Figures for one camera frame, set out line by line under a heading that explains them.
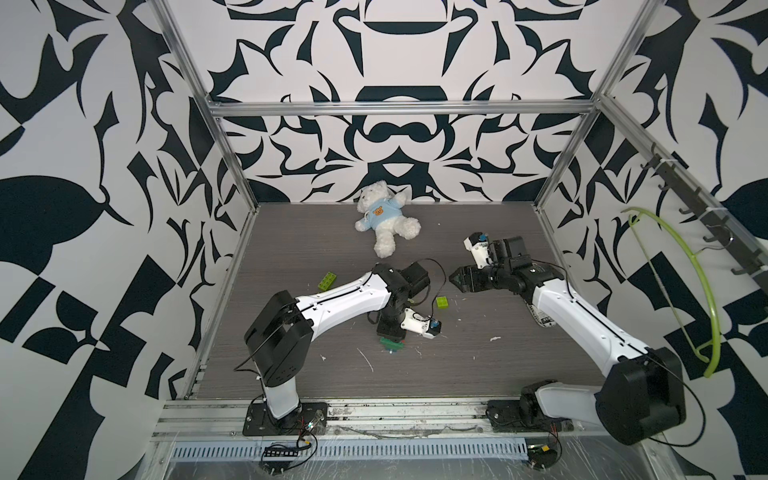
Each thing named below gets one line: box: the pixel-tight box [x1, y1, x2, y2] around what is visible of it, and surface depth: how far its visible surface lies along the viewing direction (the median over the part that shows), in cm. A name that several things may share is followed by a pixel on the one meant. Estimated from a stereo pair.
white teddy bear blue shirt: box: [354, 180, 422, 259], surface depth 110 cm
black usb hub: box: [262, 447, 299, 462], surface depth 74 cm
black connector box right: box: [527, 444, 558, 469], surface depth 73 cm
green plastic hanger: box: [621, 207, 721, 378], surface depth 67 cm
